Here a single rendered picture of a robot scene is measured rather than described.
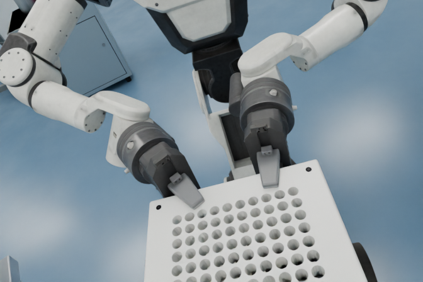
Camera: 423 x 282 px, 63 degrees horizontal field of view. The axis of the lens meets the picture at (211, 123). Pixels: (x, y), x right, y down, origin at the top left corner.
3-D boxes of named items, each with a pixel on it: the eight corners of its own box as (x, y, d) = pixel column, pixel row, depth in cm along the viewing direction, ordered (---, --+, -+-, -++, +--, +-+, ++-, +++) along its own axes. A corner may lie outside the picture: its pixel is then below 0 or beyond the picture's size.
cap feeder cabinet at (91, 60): (67, 115, 288) (6, 34, 239) (63, 84, 331) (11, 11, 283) (136, 80, 295) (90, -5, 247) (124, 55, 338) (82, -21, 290)
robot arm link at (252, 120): (298, 120, 46) (289, 70, 55) (228, 133, 48) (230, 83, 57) (310, 180, 53) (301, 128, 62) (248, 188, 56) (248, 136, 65)
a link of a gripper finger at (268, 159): (259, 189, 46) (257, 155, 51) (282, 186, 45) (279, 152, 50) (256, 182, 45) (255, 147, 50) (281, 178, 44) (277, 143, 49)
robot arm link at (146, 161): (190, 139, 50) (153, 108, 58) (133, 180, 47) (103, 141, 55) (215, 192, 57) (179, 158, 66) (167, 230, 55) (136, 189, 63)
